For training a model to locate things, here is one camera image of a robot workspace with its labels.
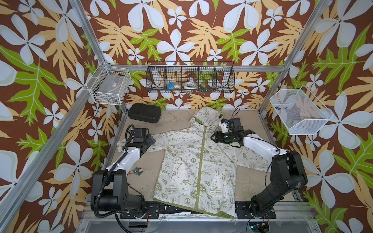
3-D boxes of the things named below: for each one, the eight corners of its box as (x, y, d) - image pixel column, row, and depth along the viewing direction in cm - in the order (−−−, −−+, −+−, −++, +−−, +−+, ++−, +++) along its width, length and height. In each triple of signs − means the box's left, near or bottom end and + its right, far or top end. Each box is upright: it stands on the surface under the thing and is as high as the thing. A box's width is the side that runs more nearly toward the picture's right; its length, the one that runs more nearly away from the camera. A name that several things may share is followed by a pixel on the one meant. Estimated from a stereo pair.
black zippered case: (128, 123, 114) (125, 118, 109) (133, 107, 125) (130, 102, 120) (159, 123, 114) (158, 118, 109) (161, 107, 125) (160, 102, 120)
